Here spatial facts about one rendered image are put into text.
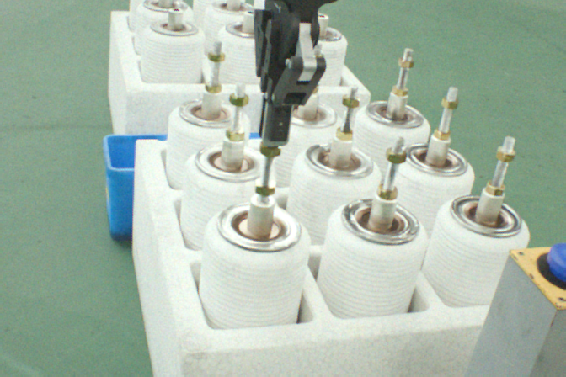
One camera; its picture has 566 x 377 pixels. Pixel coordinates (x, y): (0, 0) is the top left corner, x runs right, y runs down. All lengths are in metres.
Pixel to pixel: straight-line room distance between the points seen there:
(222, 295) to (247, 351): 0.05
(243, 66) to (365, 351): 0.58
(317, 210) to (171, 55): 0.43
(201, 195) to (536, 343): 0.35
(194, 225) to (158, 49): 0.42
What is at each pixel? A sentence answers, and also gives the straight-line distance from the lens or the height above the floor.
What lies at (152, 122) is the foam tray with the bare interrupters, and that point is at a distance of 1.10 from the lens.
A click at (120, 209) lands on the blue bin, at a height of 0.06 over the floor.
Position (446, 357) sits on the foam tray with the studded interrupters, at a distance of 0.73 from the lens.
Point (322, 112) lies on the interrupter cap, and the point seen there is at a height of 0.25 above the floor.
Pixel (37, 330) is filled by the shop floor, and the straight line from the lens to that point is 0.90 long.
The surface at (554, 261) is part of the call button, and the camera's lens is 0.55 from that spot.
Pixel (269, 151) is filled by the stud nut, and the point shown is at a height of 0.33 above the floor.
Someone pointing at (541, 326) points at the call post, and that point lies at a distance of 0.55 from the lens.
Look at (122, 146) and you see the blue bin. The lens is 1.08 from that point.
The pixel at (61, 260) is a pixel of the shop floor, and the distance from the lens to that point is 1.01.
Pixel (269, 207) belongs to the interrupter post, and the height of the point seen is 0.28.
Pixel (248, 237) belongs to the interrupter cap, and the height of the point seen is 0.25.
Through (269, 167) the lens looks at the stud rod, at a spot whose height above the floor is 0.32.
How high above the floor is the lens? 0.60
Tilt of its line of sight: 28 degrees down
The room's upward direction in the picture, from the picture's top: 9 degrees clockwise
